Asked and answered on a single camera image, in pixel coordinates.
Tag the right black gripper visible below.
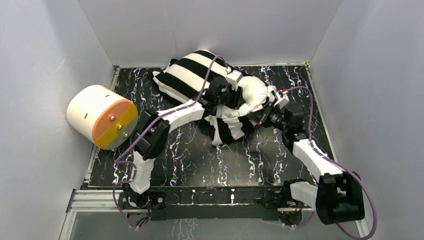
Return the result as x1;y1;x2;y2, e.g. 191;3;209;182
246;101;290;132

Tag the black white striped pillowcase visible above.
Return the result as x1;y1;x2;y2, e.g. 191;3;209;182
152;49;278;147

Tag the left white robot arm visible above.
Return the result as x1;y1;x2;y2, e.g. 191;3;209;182
122;78;245;208

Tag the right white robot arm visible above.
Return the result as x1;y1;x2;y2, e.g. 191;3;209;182
262;102;365;225

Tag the white orange cylinder roll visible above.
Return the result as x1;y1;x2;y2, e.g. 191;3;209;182
66;84;139;150

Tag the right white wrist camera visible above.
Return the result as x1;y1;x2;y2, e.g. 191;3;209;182
273;90;290;109

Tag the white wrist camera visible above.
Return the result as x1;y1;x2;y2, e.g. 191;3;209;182
273;90;290;109
225;70;243;89

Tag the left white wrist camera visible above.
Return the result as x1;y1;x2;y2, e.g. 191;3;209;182
225;70;243;89

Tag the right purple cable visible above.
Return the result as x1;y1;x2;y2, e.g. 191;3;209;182
278;86;379;240

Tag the purple cable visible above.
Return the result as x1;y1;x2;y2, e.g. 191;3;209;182
278;86;379;240
111;56;230;213

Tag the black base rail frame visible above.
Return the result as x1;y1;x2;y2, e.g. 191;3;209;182
115;184;311;226

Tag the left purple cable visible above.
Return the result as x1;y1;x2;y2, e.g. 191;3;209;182
111;56;230;213

